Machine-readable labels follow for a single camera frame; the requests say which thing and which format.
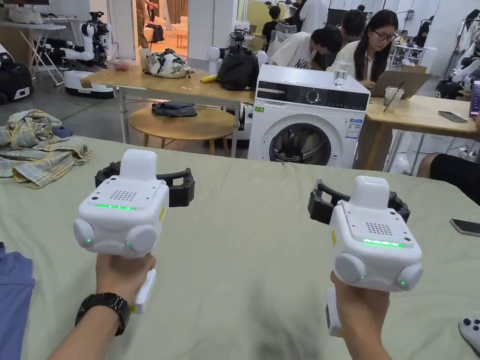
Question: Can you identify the black phone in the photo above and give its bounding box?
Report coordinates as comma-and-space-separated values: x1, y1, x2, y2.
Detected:
449, 218, 480, 237

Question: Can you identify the blue garment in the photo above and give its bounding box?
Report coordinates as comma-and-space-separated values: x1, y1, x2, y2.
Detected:
0, 241, 36, 360

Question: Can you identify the round wooden low table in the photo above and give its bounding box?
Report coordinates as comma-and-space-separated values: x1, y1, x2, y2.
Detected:
128, 102, 235, 158

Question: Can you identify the white hand controller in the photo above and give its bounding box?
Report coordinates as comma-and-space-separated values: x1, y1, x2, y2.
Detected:
458, 318, 480, 355

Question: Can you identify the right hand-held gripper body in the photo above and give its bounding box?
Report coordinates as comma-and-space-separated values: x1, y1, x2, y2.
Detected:
325, 176, 424, 338

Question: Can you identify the white black wheeled robot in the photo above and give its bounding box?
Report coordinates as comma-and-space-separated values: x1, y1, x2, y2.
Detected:
35, 11, 121, 100

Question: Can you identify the white washing machine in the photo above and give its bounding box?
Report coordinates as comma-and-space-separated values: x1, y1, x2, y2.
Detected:
247, 60, 372, 169

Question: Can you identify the bed with pale green sheet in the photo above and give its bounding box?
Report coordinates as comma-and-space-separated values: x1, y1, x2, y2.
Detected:
0, 135, 480, 360

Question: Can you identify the long wooden table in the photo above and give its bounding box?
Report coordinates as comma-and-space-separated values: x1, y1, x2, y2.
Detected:
80, 48, 260, 145

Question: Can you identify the yellow grey plaid shirt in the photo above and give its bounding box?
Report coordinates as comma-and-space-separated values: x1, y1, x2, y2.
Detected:
0, 109, 92, 189

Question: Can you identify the white robot with black arms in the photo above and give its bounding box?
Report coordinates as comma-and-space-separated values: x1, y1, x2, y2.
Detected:
208, 20, 269, 75

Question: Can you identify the person's right forearm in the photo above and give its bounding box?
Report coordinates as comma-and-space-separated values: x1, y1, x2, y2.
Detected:
343, 333, 394, 360

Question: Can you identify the wooden desk with laptop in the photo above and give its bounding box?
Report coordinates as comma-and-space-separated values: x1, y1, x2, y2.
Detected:
358, 63, 480, 171

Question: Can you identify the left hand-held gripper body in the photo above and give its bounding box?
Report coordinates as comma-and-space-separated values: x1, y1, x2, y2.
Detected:
73, 149, 169, 314

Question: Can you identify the person's right hand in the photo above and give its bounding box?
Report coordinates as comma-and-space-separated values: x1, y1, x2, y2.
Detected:
330, 270, 393, 338

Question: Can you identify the person's left hand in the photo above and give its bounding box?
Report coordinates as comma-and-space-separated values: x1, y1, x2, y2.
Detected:
94, 253, 157, 301

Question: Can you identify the white folding table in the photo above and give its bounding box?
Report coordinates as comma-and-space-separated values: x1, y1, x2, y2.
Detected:
0, 5, 81, 88

